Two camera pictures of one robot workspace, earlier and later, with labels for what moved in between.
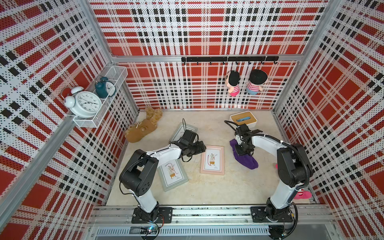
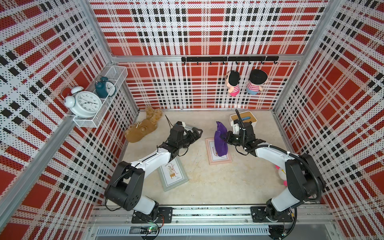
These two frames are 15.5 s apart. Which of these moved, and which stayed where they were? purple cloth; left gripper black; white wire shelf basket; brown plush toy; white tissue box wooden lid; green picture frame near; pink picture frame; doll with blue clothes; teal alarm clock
Moved: pink picture frame; purple cloth; left gripper black
Stayed: white tissue box wooden lid; doll with blue clothes; green picture frame near; white wire shelf basket; teal alarm clock; brown plush toy
